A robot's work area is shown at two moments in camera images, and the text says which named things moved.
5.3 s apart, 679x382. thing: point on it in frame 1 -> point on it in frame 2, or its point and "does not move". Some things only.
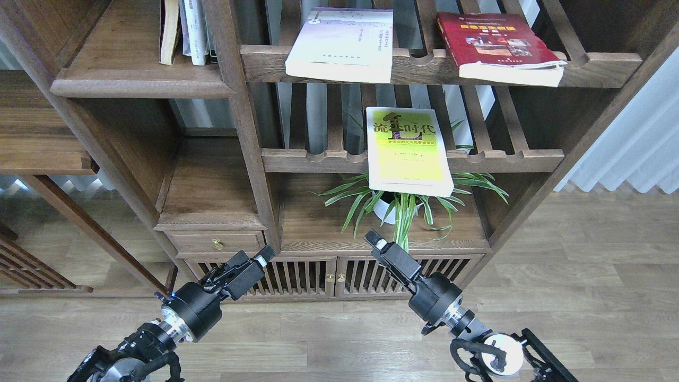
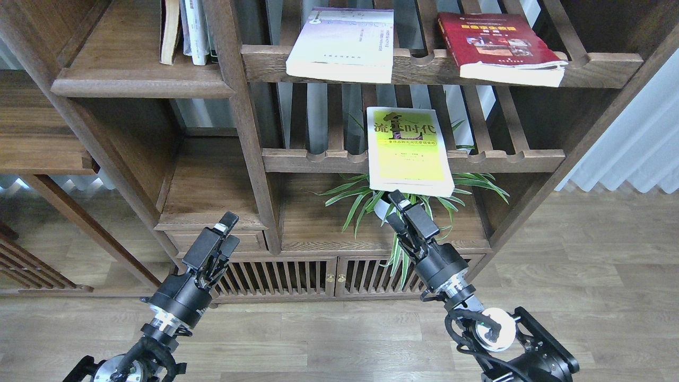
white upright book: [193, 29] does not move
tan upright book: [170, 31] does not move
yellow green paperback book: [406, 153] does not move
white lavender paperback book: [348, 44] does not move
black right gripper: [433, 292] -> [435, 263]
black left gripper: [195, 310] -> [184, 296]
